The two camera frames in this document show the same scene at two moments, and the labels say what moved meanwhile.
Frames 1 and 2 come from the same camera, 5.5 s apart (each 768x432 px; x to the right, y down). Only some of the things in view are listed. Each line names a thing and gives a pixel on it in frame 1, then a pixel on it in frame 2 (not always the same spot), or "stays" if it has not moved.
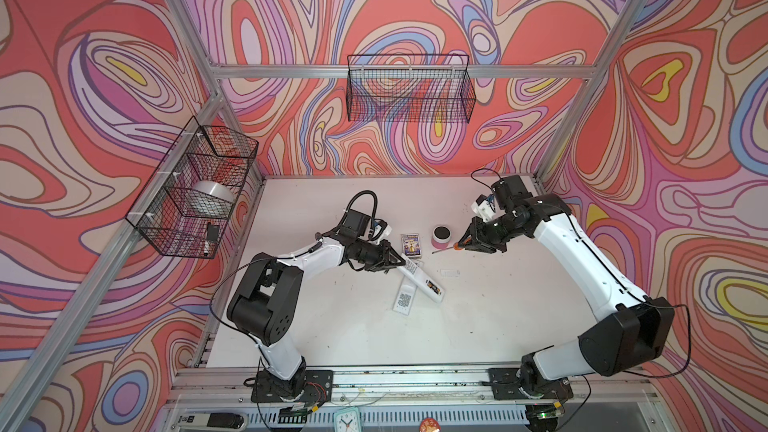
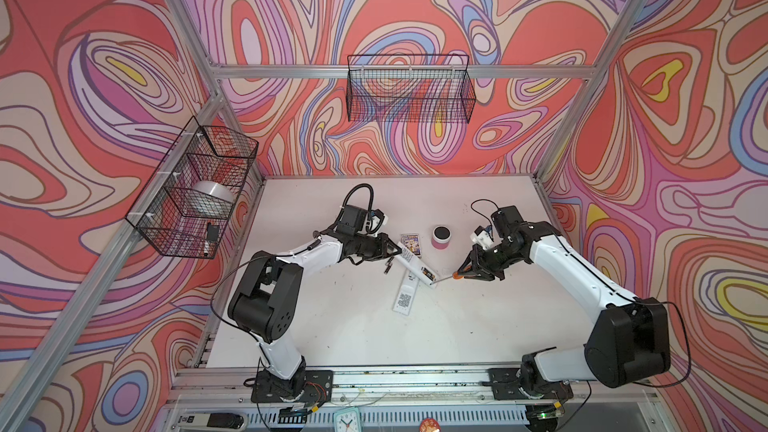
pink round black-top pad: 441,236 stays
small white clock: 347,419 stays
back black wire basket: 410,88 stays
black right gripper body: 493,234 to 490,262
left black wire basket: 185,206 stays
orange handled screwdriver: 455,246 to 455,275
